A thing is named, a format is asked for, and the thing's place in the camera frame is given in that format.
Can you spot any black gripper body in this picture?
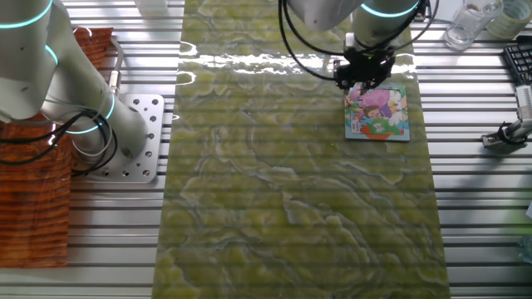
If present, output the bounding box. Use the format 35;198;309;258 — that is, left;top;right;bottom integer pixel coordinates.
334;45;396;91

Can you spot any butterfly girl puzzle board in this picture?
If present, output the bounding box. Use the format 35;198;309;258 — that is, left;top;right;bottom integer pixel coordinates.
343;82;411;143

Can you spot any white paper sheet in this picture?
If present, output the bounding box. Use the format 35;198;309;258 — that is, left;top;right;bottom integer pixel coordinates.
430;0;462;22

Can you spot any clear glass cup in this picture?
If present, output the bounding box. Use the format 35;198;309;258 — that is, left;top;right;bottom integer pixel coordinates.
442;0;505;51

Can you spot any green marble pattern mat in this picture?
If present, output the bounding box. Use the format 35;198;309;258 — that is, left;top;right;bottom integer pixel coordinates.
151;0;452;299

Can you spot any black keyboard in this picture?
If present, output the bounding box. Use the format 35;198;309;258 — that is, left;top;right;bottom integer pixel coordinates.
502;36;532;86

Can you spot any clear tape roll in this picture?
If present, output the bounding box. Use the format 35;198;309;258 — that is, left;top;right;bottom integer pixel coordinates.
485;0;532;41

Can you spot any silver robot mounting plate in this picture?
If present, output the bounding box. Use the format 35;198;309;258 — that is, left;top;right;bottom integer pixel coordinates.
82;93;166;184

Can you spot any white block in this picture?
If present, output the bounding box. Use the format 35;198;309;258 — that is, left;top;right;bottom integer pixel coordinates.
133;0;170;12

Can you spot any brown wood grain sheet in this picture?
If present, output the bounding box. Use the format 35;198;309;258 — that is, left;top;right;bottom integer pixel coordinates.
0;27;114;269

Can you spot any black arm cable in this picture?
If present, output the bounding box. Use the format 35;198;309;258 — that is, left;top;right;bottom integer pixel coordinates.
282;0;348;57
277;0;338;82

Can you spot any camera mount with black strap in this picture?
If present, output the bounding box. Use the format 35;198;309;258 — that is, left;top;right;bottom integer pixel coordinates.
480;118;532;150

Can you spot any silver depth camera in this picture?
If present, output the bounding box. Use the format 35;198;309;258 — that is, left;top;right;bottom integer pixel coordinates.
514;85;532;121

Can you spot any grey cable with metal connector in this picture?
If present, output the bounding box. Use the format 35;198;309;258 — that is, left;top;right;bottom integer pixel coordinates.
108;36;125;97

